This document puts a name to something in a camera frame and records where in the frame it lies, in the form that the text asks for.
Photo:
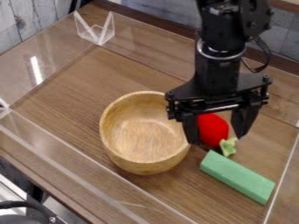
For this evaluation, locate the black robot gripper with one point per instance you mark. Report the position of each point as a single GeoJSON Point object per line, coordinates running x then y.
{"type": "Point", "coordinates": [218, 88]}

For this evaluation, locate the light wooden bowl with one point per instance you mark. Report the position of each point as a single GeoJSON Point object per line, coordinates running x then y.
{"type": "Point", "coordinates": [143, 142]}

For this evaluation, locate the green rectangular stick block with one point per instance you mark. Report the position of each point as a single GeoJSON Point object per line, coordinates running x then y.
{"type": "Point", "coordinates": [237, 176]}

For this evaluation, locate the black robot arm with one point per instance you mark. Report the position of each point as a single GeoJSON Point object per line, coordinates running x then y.
{"type": "Point", "coordinates": [231, 22]}

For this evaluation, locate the red plush strawberry toy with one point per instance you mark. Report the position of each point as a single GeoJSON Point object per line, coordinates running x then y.
{"type": "Point", "coordinates": [215, 134]}

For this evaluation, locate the clear acrylic enclosure wall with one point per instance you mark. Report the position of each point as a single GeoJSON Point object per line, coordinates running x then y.
{"type": "Point", "coordinates": [59, 80]}

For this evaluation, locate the clear acrylic corner bracket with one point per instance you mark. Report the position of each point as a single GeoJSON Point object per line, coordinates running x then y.
{"type": "Point", "coordinates": [96, 34]}

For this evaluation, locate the black metal table mount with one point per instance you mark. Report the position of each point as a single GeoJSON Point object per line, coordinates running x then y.
{"type": "Point", "coordinates": [23, 208]}

